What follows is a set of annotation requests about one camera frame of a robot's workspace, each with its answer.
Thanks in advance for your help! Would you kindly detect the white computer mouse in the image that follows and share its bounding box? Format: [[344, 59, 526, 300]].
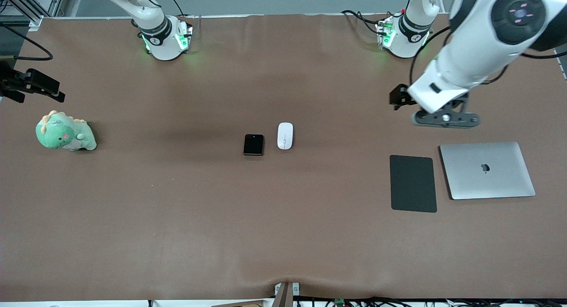
[[277, 122, 294, 150]]

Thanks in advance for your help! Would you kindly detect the black smartphone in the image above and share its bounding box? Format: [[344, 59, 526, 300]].
[[243, 134, 264, 156]]

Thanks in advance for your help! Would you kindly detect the black mouse pad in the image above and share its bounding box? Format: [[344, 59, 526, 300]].
[[389, 155, 438, 213]]

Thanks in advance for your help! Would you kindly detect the green dinosaur plush toy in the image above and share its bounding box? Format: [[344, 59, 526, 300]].
[[35, 110, 97, 152]]

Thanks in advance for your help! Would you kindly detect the silver closed laptop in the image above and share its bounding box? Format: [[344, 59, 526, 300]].
[[439, 142, 536, 200]]

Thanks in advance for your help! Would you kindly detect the brown table cover mat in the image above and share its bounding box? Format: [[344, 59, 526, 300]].
[[0, 12, 567, 301]]

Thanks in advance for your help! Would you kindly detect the aluminium frame profile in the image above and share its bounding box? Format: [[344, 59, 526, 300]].
[[0, 0, 68, 31]]

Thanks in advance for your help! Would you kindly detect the black left arm base cable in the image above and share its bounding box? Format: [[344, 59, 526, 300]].
[[341, 9, 390, 37]]

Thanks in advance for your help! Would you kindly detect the black arm base cable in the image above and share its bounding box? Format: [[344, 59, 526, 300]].
[[341, 9, 390, 37], [166, 0, 187, 18]]

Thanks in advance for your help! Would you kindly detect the black right arm base cable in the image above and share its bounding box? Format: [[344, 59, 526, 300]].
[[166, 0, 187, 18]]

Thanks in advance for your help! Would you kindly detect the white table clamp bracket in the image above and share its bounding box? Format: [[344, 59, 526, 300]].
[[274, 281, 300, 307]]

